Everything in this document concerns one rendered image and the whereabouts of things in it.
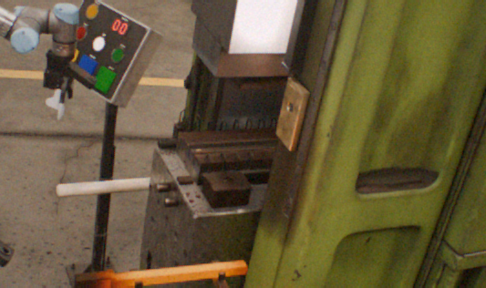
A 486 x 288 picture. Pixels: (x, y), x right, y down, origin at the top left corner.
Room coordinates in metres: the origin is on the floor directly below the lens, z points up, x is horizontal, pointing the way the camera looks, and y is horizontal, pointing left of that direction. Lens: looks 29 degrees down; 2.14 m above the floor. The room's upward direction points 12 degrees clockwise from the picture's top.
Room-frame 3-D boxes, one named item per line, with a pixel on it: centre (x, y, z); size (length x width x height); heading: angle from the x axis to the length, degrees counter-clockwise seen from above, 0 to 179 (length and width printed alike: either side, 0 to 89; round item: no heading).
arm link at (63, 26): (2.13, 0.62, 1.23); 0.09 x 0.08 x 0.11; 102
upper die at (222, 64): (2.07, -0.02, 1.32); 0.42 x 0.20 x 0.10; 119
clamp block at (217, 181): (1.84, 0.02, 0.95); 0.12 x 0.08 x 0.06; 119
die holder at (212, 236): (2.02, -0.06, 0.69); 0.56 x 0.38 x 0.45; 119
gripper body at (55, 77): (2.13, 0.62, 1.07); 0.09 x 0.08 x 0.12; 94
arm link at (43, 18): (2.09, 0.71, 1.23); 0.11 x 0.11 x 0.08; 12
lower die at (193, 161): (2.07, -0.02, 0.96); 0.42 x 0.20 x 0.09; 119
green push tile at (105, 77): (2.26, 0.50, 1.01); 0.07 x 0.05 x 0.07; 54
